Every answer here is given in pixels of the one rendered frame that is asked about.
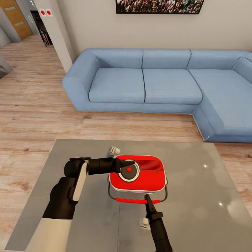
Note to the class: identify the standing mirror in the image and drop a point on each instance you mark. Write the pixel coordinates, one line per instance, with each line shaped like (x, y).
(35, 18)

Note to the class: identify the radio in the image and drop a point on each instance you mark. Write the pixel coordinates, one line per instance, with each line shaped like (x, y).
(147, 175)

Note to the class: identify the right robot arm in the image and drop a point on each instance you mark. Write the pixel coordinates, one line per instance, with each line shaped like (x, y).
(154, 222)

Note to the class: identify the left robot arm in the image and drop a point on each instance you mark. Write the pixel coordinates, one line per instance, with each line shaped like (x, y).
(52, 232)

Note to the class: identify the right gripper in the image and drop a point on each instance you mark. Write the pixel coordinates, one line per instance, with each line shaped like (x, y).
(156, 223)

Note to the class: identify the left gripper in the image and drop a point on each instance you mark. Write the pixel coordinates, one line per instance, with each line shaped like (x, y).
(110, 165)

